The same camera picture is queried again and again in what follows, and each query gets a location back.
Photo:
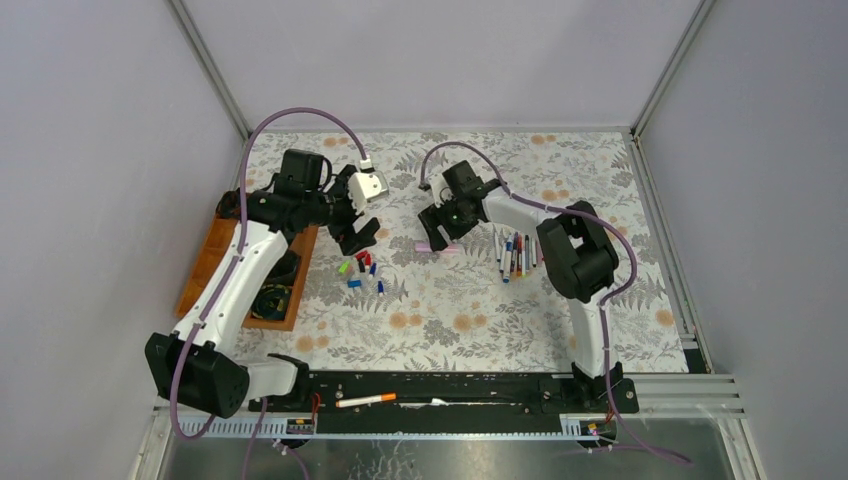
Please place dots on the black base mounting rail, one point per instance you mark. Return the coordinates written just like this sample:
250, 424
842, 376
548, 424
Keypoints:
450, 402

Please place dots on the orange red ink pen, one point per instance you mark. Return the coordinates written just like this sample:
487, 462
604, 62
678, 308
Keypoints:
519, 271

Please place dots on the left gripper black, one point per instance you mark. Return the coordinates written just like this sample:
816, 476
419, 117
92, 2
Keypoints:
349, 240

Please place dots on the blue cap white marker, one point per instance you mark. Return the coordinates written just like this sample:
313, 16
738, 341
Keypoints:
506, 259

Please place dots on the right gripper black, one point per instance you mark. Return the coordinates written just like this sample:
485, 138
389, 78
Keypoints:
433, 217

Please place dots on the orange cap white marker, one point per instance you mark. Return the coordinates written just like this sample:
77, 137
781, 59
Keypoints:
366, 400

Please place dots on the black tape roll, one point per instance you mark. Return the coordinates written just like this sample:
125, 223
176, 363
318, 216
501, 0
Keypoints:
271, 302

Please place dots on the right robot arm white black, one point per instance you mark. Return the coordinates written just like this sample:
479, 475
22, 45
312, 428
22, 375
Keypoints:
578, 256

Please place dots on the purple ink gel pen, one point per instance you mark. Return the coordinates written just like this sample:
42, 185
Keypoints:
513, 254

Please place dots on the pink highlighter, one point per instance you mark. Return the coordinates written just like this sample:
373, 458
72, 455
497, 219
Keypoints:
427, 248

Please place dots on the black cap white marker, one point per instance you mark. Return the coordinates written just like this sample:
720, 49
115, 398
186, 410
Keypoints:
497, 248

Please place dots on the wooden compartment tray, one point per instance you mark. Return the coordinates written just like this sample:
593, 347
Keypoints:
291, 270

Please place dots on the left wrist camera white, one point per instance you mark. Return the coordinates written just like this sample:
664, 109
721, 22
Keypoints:
365, 185

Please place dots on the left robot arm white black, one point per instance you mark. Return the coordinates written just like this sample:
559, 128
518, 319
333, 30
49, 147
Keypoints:
192, 365

